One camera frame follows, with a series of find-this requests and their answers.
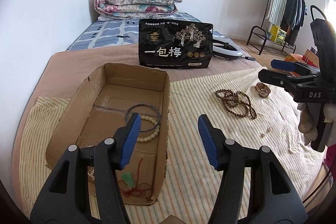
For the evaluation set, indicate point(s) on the stacked boxes on table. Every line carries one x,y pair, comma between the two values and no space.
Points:
311,58

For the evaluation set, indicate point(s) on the black clothes rack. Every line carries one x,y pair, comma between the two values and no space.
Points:
259,37

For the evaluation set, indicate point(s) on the dark hanging clothes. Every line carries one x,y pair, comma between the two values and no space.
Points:
293,19

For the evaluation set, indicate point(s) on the yellow crate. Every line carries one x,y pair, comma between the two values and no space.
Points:
277,34

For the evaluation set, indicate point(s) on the white gloved right hand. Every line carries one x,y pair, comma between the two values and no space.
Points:
307,127

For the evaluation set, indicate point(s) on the open cardboard box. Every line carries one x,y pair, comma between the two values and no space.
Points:
103,103

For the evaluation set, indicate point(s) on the blue checkered mattress sheet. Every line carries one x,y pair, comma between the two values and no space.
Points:
114,32

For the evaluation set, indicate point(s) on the dark blue bangle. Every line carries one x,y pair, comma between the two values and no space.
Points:
155,122

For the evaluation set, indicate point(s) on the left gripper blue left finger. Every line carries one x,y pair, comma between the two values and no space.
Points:
64,198

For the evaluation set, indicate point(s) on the folded floral quilt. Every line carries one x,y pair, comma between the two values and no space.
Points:
136,8

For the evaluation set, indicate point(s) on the white ring light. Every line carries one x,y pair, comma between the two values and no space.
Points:
226,48

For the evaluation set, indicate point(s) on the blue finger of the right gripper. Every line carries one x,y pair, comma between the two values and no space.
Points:
294,67
291,84

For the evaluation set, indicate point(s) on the black snack bag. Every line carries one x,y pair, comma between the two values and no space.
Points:
174,44

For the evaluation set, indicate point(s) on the orange cloth covered table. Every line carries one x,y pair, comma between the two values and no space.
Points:
300,58

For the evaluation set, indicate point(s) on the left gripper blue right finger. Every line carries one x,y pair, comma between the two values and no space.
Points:
272,199

